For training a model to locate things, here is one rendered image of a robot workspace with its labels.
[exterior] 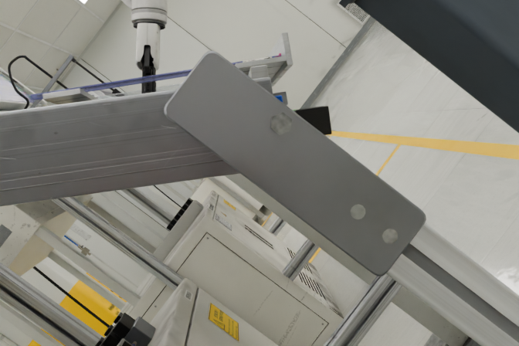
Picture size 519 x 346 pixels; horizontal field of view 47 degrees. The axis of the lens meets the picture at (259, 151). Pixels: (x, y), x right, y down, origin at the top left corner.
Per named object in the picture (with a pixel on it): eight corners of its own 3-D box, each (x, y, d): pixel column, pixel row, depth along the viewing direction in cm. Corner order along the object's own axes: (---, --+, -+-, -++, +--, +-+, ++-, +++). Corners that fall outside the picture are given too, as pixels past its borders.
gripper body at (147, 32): (135, 25, 147) (135, 71, 147) (130, 15, 137) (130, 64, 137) (166, 26, 148) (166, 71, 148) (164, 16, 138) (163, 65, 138)
